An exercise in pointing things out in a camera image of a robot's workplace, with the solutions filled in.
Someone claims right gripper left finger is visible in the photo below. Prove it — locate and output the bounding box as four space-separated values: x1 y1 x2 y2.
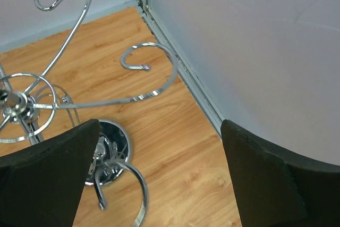
1 119 100 226

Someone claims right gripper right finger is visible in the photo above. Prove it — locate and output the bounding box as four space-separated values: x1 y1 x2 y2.
220 120 339 226

